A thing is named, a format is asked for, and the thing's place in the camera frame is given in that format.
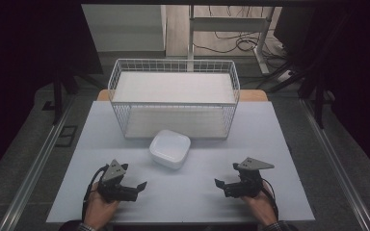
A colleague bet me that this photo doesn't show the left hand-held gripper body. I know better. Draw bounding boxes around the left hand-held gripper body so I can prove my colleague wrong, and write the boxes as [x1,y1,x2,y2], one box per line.
[96,159,140,204]

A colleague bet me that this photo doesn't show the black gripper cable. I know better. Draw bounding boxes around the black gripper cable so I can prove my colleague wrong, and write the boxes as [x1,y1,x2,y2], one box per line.
[261,177,280,221]
[81,164,110,223]

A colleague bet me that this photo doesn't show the white cabinet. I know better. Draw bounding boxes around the white cabinet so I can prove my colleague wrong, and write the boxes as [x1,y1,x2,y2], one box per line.
[81,4,168,53]

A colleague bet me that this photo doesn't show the white power strip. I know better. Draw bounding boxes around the white power strip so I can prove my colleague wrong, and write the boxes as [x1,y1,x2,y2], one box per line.
[277,68,296,84]

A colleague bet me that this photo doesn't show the person's right hand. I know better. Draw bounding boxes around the person's right hand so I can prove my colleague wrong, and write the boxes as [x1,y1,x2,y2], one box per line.
[240,180,279,227]

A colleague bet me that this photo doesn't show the white square bowl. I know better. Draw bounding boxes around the white square bowl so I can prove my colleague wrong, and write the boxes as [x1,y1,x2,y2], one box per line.
[148,129,193,170]

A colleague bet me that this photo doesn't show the aluminium floor rail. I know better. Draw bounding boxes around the aluminium floor rail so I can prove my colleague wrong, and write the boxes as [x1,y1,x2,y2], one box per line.
[0,95,76,231]
[299,97,370,231]

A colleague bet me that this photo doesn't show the small black floor plate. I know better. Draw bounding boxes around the small black floor plate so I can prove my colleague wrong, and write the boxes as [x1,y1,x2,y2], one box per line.
[41,100,56,112]

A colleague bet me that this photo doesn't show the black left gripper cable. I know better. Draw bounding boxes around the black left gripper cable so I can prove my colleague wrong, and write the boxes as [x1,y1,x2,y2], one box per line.
[81,164,110,223]

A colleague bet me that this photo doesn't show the white desk frame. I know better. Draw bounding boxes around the white desk frame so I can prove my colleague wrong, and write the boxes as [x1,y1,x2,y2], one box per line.
[187,4,277,76]

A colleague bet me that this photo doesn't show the black floor cables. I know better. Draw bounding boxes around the black floor cables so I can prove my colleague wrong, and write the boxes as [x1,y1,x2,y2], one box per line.
[193,5,288,56]

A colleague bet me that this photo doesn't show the wooden table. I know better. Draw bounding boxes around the wooden table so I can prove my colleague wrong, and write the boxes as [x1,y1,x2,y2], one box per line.
[95,89,270,103]

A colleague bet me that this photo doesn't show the black metal stand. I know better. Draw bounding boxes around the black metal stand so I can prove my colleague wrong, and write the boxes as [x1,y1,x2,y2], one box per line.
[298,62,329,130]
[51,68,80,125]

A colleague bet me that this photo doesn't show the dark curtain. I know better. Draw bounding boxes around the dark curtain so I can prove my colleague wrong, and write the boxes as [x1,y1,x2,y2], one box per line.
[273,5,370,186]
[0,0,104,188]

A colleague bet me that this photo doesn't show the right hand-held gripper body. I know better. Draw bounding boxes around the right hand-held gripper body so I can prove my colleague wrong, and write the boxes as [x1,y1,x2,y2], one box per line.
[223,156,276,199]

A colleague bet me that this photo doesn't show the pale blue table mat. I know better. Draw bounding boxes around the pale blue table mat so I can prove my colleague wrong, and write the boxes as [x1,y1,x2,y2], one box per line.
[45,100,316,224]

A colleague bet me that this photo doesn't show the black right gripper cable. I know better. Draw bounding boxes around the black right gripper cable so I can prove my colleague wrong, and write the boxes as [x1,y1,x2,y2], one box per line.
[261,177,280,221]

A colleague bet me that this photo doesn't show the person's left hand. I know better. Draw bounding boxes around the person's left hand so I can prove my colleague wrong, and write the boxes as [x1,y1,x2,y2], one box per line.
[83,182,120,231]

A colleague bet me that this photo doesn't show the black floor socket frame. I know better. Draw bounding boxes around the black floor socket frame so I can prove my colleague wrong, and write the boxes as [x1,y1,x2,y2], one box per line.
[55,124,79,148]

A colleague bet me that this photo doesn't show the white wire basket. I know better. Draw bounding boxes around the white wire basket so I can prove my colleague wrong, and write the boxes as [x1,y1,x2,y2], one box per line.
[107,58,242,141]

